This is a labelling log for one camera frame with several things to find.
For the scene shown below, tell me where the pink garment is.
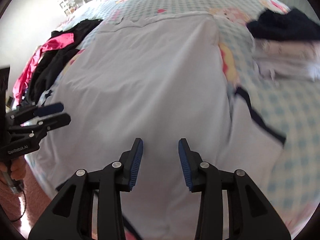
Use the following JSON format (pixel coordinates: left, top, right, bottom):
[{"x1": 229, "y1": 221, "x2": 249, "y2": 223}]
[{"x1": 12, "y1": 33, "x2": 74, "y2": 104}]

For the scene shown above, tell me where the operator left hand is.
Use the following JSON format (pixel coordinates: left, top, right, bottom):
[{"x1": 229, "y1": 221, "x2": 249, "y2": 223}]
[{"x1": 0, "y1": 156, "x2": 27, "y2": 184}]

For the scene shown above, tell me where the black garment pile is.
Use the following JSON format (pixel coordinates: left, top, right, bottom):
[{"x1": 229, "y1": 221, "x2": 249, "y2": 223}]
[{"x1": 21, "y1": 19, "x2": 102, "y2": 106}]

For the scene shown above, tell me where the blue checkered cartoon blanket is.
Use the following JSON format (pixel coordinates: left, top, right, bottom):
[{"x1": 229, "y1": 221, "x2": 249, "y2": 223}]
[{"x1": 24, "y1": 0, "x2": 320, "y2": 233}]

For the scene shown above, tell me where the white folded clothes stack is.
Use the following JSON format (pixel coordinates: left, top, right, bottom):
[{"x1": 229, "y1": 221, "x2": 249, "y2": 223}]
[{"x1": 252, "y1": 39, "x2": 319, "y2": 82}]

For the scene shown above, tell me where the light grey navy-trimmed t-shirt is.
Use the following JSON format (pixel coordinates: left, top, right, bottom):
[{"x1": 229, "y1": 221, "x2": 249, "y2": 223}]
[{"x1": 28, "y1": 12, "x2": 286, "y2": 239}]

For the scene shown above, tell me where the white shelf with trinkets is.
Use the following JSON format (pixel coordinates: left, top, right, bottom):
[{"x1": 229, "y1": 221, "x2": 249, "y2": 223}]
[{"x1": 59, "y1": 0, "x2": 85, "y2": 16}]

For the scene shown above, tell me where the navy folded garment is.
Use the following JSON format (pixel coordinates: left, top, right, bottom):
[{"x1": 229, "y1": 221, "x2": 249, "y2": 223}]
[{"x1": 246, "y1": 8, "x2": 319, "y2": 41}]

